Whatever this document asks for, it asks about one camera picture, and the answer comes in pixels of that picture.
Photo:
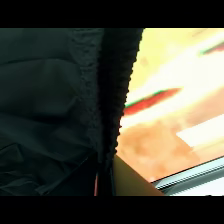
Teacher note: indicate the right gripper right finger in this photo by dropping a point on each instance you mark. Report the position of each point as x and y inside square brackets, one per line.
[128, 181]

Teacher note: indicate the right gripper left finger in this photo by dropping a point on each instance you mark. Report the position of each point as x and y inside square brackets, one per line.
[76, 181]

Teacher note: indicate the black garment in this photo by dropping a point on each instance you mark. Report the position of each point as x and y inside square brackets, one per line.
[50, 93]

